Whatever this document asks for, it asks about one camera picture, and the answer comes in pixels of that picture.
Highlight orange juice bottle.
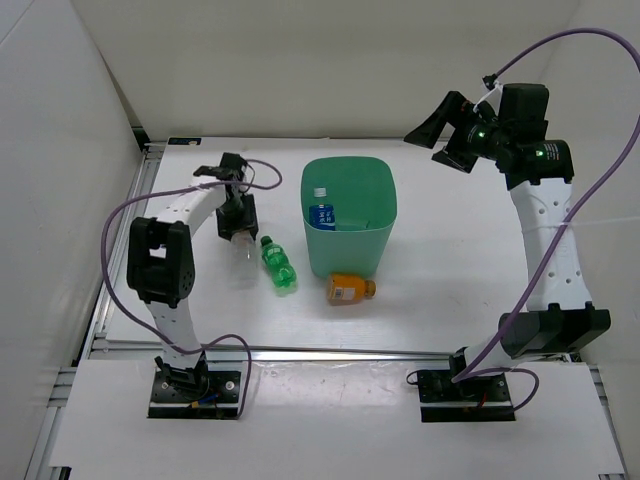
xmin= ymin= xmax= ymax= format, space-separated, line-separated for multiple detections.
xmin=326 ymin=274 xmax=377 ymax=305

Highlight green soda bottle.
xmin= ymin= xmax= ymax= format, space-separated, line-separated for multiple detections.
xmin=260 ymin=235 xmax=298 ymax=296

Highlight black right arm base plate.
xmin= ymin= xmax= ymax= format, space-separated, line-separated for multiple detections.
xmin=406 ymin=370 xmax=515 ymax=423

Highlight white orange label clear bottle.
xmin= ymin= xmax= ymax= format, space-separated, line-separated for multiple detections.
xmin=231 ymin=230 xmax=258 ymax=290

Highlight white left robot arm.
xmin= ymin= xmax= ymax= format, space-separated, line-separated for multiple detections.
xmin=127 ymin=153 xmax=258 ymax=400

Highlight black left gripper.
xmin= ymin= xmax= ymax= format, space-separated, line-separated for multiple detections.
xmin=215 ymin=191 xmax=258 ymax=242

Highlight blue label clear bottle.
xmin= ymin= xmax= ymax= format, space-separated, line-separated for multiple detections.
xmin=309 ymin=187 xmax=336 ymax=231

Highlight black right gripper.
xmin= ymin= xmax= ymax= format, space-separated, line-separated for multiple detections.
xmin=404 ymin=92 xmax=511 ymax=174

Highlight blue white label sticker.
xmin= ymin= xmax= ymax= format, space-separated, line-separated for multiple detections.
xmin=167 ymin=137 xmax=202 ymax=146

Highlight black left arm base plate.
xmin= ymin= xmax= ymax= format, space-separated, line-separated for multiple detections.
xmin=147 ymin=363 xmax=245 ymax=420

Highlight green plastic bin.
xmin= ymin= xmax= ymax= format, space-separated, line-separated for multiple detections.
xmin=300 ymin=156 xmax=397 ymax=278

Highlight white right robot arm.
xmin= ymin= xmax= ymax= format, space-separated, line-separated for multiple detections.
xmin=404 ymin=83 xmax=611 ymax=400

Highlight aluminium table edge rail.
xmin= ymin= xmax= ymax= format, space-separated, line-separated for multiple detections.
xmin=87 ymin=341 xmax=449 ymax=363

